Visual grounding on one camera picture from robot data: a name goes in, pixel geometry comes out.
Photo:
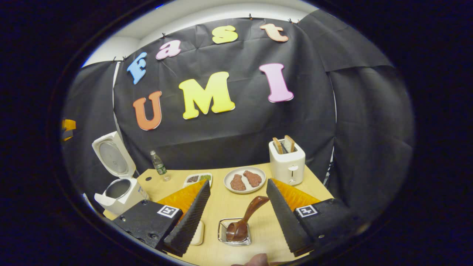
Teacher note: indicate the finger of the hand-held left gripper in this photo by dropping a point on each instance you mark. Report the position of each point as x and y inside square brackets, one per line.
[68, 125]

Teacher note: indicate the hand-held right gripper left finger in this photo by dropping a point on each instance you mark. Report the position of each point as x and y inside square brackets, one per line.
[188, 221]

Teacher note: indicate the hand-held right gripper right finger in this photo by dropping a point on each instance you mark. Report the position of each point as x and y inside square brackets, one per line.
[288, 221]

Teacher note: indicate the clear rice container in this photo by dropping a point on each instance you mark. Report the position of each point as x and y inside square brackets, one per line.
[197, 233]

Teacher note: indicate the clear chopstick holder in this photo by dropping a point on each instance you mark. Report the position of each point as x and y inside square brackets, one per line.
[221, 237]

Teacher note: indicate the brown wooden spoon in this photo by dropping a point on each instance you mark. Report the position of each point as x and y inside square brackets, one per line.
[244, 221]

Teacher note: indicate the white rice cooker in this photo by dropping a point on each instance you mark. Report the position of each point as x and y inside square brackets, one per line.
[120, 195]

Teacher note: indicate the white divided bean dish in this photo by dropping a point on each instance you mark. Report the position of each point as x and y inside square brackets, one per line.
[198, 179]

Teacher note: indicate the white round plate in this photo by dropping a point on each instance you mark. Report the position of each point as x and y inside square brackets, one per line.
[228, 184]

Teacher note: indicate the white toaster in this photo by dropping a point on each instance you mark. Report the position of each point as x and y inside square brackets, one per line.
[288, 166]

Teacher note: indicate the brown meat patty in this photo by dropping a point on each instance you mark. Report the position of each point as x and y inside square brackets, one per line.
[237, 183]
[253, 178]

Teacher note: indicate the clear plastic water bottle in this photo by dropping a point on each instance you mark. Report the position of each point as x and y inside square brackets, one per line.
[159, 167]

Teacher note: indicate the toast slice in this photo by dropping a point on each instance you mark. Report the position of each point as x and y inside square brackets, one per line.
[289, 143]
[277, 146]

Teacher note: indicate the black backdrop cloth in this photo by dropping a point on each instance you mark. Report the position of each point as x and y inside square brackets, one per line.
[240, 136]

